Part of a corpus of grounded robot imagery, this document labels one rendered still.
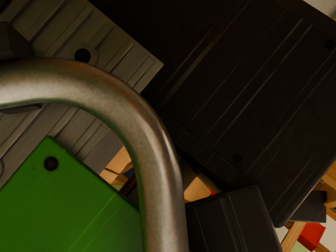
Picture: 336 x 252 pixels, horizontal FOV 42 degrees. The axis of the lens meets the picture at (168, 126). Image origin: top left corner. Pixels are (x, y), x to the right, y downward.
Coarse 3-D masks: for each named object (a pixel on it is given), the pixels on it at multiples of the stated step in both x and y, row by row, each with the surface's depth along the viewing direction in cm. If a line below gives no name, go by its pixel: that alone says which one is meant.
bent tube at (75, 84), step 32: (0, 64) 28; (32, 64) 28; (64, 64) 28; (0, 96) 28; (32, 96) 28; (64, 96) 28; (96, 96) 28; (128, 96) 28; (128, 128) 28; (160, 128) 28; (160, 160) 28; (160, 192) 27; (160, 224) 27
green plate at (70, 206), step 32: (32, 160) 31; (64, 160) 31; (0, 192) 30; (32, 192) 31; (64, 192) 31; (96, 192) 31; (0, 224) 30; (32, 224) 30; (64, 224) 30; (96, 224) 31; (128, 224) 31
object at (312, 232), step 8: (128, 168) 356; (128, 176) 352; (184, 200) 359; (328, 208) 415; (288, 224) 445; (296, 224) 372; (304, 224) 384; (312, 224) 392; (320, 224) 396; (288, 232) 361; (296, 232) 365; (304, 232) 380; (312, 232) 384; (320, 232) 388; (288, 240) 354; (296, 240) 368; (304, 240) 376; (312, 240) 376; (288, 248) 347; (296, 248) 361; (304, 248) 365; (312, 248) 374; (320, 248) 434
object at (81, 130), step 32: (32, 0) 33; (64, 0) 33; (32, 32) 33; (64, 32) 33; (96, 32) 33; (96, 64) 33; (128, 64) 33; (160, 64) 34; (0, 128) 33; (32, 128) 33; (64, 128) 33; (96, 128) 32; (0, 160) 32
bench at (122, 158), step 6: (120, 150) 109; (126, 150) 112; (114, 156) 108; (120, 156) 112; (126, 156) 116; (114, 162) 111; (120, 162) 115; (126, 162) 119; (108, 168) 110; (114, 168) 114; (120, 168) 118; (102, 174) 109; (108, 174) 113; (114, 174) 117; (108, 180) 116
